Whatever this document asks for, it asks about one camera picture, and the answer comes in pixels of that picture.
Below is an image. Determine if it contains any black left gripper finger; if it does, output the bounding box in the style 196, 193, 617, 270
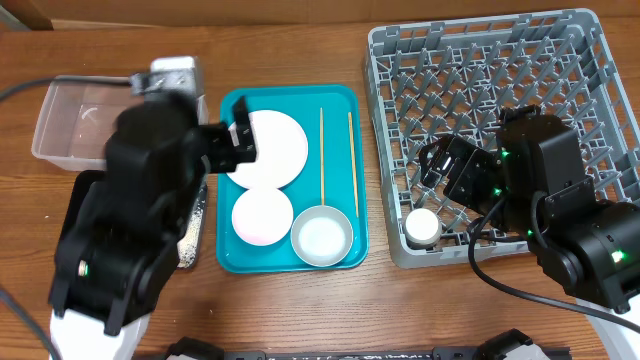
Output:
237, 125, 257, 163
232, 96, 250, 128

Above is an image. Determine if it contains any white paper cup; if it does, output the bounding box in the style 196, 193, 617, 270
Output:
404, 208, 442, 249

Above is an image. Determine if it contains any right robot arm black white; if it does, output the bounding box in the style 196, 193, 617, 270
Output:
419, 105, 639, 359

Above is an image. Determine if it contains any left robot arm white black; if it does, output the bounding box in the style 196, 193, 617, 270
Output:
1, 71, 257, 359

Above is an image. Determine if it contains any grey dishwasher rack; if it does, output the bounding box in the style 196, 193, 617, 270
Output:
364, 9, 639, 269

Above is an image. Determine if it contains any white round plate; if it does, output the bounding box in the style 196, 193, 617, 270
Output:
228, 110, 308, 189

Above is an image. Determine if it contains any left wooden chopstick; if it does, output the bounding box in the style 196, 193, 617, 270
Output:
319, 107, 326, 206

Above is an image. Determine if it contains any wooden chopstick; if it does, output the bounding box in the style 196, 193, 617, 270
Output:
319, 107, 326, 206
348, 112, 359, 218

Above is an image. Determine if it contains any teal plastic tray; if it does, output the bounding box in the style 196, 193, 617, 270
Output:
216, 85, 369, 274

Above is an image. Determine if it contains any pile of rice grains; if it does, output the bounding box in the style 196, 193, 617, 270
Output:
178, 185, 208, 269

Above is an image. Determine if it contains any right wooden chopstick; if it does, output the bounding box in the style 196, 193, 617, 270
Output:
348, 112, 359, 218

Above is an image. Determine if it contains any grey small bowl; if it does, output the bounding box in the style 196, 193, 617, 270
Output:
290, 205, 354, 268

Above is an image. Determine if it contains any black plastic tray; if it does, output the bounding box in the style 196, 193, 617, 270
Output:
56, 169, 209, 270

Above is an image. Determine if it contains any clear plastic bin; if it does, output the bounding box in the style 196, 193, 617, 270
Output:
31, 76, 208, 172

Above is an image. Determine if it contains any black rail at bottom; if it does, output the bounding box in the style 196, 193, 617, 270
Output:
134, 328, 571, 360

